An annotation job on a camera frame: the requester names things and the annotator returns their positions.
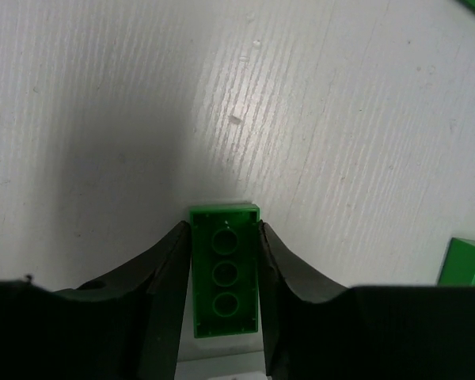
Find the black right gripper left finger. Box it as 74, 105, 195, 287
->
0, 222, 191, 379

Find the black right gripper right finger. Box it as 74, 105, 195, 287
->
257, 222, 475, 379

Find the green lego plate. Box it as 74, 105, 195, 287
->
189, 203, 260, 339

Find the small green lego square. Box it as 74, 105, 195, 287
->
438, 237, 475, 286

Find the white divided tray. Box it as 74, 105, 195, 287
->
174, 351, 268, 379

